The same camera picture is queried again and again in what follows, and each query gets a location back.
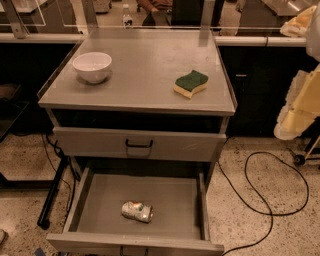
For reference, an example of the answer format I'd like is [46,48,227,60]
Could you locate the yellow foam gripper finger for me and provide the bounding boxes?
[274,65,320,140]

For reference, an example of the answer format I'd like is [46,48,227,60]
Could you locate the crushed 7up can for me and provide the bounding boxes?
[121,201,153,223]

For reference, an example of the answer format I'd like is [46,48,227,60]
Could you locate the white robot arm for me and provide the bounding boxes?
[274,4,320,140]

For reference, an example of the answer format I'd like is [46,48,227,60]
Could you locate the grey metal drawer cabinet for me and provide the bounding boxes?
[37,27,238,256]

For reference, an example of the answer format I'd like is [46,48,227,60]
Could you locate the open grey middle drawer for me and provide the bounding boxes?
[47,169,224,256]

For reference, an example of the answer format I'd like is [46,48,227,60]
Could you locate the closed grey top drawer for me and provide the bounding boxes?
[53,127,226,162]

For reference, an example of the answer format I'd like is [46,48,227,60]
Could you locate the green and yellow sponge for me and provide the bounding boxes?
[173,70,208,99]

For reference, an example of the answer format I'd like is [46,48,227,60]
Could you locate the person in background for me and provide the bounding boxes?
[136,0,173,26]

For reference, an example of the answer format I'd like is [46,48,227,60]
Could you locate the clear plastic bottle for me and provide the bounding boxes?
[122,4,133,27]

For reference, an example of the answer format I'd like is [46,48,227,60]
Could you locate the white ceramic bowl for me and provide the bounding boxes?
[72,52,112,84]

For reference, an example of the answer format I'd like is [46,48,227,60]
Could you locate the black metal stand leg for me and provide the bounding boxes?
[37,156,67,230]

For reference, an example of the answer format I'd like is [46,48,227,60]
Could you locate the black floor cable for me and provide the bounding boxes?
[217,151,310,256]

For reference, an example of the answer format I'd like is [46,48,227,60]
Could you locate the white horizontal rail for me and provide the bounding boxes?
[0,32,308,48]

